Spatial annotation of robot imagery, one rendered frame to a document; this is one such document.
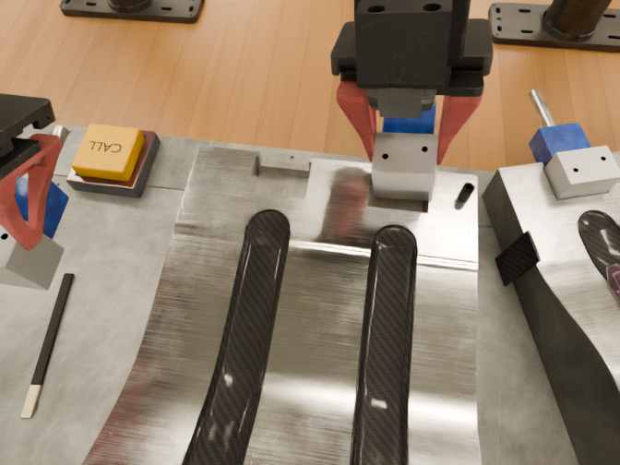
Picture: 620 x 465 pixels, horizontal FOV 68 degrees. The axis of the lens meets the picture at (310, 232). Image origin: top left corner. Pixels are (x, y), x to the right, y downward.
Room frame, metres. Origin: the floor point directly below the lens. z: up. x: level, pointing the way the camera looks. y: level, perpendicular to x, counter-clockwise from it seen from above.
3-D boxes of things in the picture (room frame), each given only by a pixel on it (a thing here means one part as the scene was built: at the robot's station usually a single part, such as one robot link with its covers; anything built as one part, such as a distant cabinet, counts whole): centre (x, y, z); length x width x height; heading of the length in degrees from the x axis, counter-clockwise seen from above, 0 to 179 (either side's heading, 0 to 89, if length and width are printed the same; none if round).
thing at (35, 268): (0.20, 0.22, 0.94); 0.13 x 0.05 x 0.05; 168
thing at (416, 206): (0.21, -0.08, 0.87); 0.05 x 0.05 x 0.04; 78
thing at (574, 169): (0.28, -0.26, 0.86); 0.13 x 0.05 x 0.05; 5
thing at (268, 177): (0.23, 0.02, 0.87); 0.05 x 0.05 x 0.04; 78
